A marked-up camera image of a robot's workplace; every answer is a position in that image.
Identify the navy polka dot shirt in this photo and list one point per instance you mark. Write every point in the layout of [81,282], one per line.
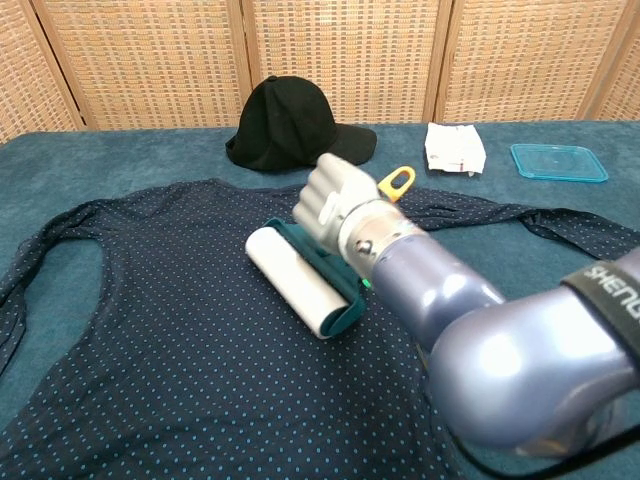
[200,325]

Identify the blue plastic container lid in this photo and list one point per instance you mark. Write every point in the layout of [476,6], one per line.
[559,161]

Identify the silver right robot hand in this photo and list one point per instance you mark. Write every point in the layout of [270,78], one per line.
[332,197]

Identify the woven rattan folding screen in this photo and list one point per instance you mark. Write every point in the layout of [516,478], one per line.
[320,60]

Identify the purple-grey right robot arm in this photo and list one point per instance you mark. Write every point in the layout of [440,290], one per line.
[500,350]

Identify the white folded cloth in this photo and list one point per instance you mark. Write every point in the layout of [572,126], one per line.
[454,147]

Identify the black baseball cap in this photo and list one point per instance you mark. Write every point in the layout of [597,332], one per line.
[287,125]

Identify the teal table cloth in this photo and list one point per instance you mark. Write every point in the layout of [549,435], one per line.
[125,160]

